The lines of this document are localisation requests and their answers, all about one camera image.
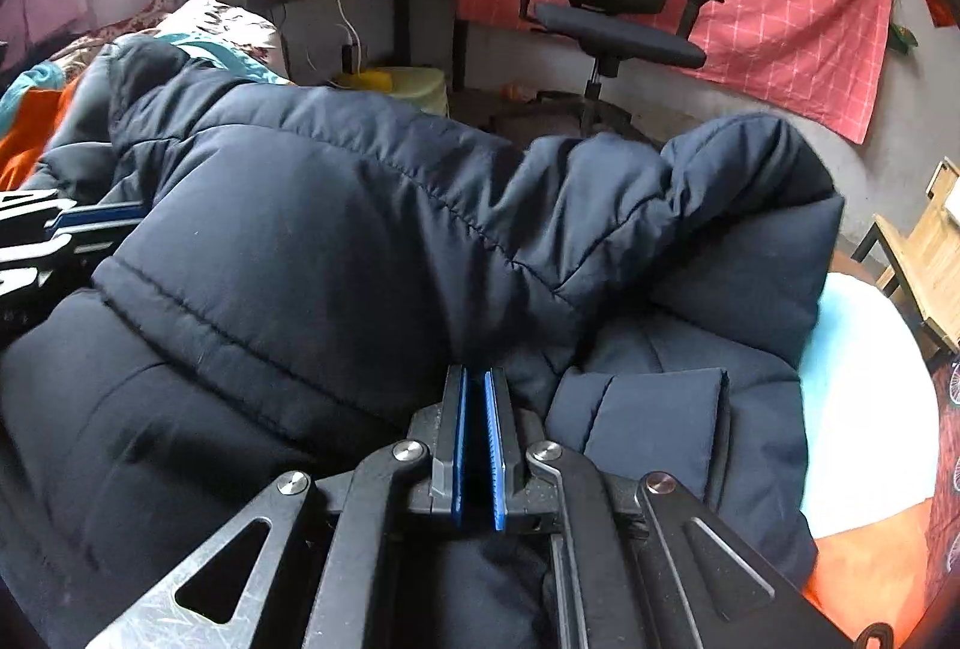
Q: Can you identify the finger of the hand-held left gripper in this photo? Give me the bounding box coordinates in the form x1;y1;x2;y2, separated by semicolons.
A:
0;189;149;243
0;236;117;309

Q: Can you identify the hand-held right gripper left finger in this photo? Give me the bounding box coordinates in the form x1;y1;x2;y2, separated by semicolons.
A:
86;364;470;649

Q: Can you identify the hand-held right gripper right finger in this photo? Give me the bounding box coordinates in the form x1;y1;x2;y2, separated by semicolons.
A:
484;367;856;649

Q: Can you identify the navy padded jacket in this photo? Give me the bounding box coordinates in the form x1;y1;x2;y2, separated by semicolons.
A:
0;34;845;649

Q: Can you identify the floral pillow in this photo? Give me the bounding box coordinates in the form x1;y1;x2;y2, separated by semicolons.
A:
45;0;290;86

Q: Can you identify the colourful patchwork bed sheet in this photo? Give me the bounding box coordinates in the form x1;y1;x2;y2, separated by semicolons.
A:
0;38;940;629

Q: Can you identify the blue printed curtain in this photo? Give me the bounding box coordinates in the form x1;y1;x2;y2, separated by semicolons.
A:
925;355;960;590

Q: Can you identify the yellow plastic bucket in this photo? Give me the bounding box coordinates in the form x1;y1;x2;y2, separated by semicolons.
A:
334;65;451;115

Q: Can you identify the wooden chair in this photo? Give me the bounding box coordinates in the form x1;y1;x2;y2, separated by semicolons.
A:
851;156;960;357

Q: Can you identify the white cable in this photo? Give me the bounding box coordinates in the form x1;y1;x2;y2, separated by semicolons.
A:
330;0;366;82

